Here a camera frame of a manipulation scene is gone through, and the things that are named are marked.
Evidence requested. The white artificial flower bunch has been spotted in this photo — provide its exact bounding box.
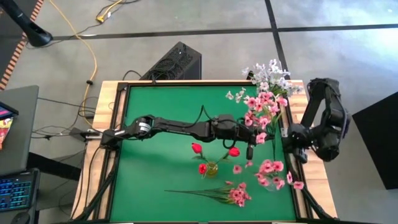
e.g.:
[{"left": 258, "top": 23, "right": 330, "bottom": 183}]
[
  {"left": 226, "top": 88, "right": 249, "bottom": 103},
  {"left": 242, "top": 58, "right": 292, "bottom": 94},
  {"left": 273, "top": 77, "right": 304, "bottom": 97}
]

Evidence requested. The black computer mouse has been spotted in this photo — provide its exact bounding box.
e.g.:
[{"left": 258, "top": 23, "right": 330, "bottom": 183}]
[{"left": 10, "top": 211, "right": 32, "bottom": 224}]

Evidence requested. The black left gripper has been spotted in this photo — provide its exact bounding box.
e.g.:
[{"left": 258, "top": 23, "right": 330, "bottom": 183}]
[{"left": 211, "top": 114, "right": 276, "bottom": 161}]

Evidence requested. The black computer tower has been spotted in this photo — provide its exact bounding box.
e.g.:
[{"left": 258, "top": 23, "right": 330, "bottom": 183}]
[{"left": 140, "top": 41, "right": 203, "bottom": 81}]

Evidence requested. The black cabinet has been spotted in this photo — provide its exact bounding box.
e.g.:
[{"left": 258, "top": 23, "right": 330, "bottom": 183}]
[{"left": 352, "top": 91, "right": 398, "bottom": 190}]

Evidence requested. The tablet with pink screen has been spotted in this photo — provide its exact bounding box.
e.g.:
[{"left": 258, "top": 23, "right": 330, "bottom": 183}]
[{"left": 0, "top": 101, "right": 19, "bottom": 121}]

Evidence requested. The backlit laptop keyboard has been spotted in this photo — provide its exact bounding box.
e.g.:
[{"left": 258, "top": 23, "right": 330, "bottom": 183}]
[{"left": 0, "top": 169, "right": 41, "bottom": 213}]

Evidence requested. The colourful snack bag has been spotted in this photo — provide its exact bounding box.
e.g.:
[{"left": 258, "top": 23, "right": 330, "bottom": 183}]
[{"left": 0, "top": 117, "right": 14, "bottom": 151}]

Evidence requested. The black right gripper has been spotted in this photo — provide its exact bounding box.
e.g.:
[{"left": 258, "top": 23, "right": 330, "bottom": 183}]
[{"left": 280, "top": 123, "right": 309, "bottom": 164}]

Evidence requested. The red artificial tulip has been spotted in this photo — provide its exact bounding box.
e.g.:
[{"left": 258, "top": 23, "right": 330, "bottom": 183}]
[
  {"left": 191, "top": 142, "right": 214, "bottom": 169},
  {"left": 198, "top": 163, "right": 215, "bottom": 180},
  {"left": 213, "top": 146, "right": 241, "bottom": 169}
]

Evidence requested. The black aluminium table frame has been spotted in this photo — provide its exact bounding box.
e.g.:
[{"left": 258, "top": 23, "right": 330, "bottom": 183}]
[{"left": 70, "top": 79, "right": 338, "bottom": 224}]

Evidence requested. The dark mat with orange stripes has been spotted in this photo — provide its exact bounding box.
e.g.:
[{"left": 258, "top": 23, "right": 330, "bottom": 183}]
[{"left": 0, "top": 0, "right": 45, "bottom": 91}]

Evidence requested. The yellow floor cable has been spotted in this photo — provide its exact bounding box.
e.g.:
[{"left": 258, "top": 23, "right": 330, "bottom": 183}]
[{"left": 49, "top": 0, "right": 99, "bottom": 101}]

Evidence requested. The yellow cable with plug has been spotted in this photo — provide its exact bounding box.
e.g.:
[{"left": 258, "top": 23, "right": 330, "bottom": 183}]
[{"left": 96, "top": 0, "right": 124, "bottom": 24}]

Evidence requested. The grey power adapter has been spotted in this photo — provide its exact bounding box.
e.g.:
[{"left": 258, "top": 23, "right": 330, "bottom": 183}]
[{"left": 68, "top": 126, "right": 102, "bottom": 141}]

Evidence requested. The green table mat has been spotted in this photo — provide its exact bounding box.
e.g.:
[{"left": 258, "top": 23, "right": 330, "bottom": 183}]
[{"left": 109, "top": 84, "right": 297, "bottom": 222}]

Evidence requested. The clear smooth glass vase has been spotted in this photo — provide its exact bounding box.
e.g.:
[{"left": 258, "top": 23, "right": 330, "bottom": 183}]
[{"left": 264, "top": 175, "right": 286, "bottom": 193}]

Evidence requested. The black floor stand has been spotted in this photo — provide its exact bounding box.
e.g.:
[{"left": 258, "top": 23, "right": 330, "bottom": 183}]
[{"left": 0, "top": 0, "right": 53, "bottom": 47}]

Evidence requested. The dark grey side desk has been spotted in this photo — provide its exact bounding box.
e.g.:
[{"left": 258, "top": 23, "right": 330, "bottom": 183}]
[{"left": 0, "top": 85, "right": 40, "bottom": 177}]

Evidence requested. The pink artificial flower bunch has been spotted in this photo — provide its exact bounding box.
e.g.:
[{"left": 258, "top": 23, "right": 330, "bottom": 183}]
[
  {"left": 232, "top": 159, "right": 305, "bottom": 192},
  {"left": 243, "top": 90, "right": 289, "bottom": 162},
  {"left": 164, "top": 181, "right": 252, "bottom": 208}
]

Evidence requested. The yellow embossed glass vase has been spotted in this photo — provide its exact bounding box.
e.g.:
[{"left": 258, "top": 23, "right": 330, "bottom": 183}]
[{"left": 205, "top": 161, "right": 219, "bottom": 178}]

